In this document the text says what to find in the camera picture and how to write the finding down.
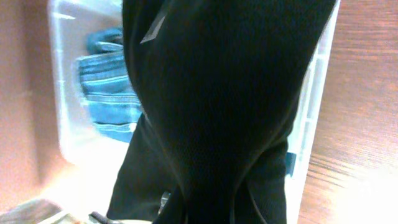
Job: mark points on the black garment with tape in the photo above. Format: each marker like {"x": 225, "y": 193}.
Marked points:
{"x": 219, "y": 83}

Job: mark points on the dark blue jeans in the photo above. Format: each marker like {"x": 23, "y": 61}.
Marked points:
{"x": 113, "y": 106}

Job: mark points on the teal blue garment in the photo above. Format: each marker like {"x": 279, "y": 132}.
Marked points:
{"x": 290, "y": 159}

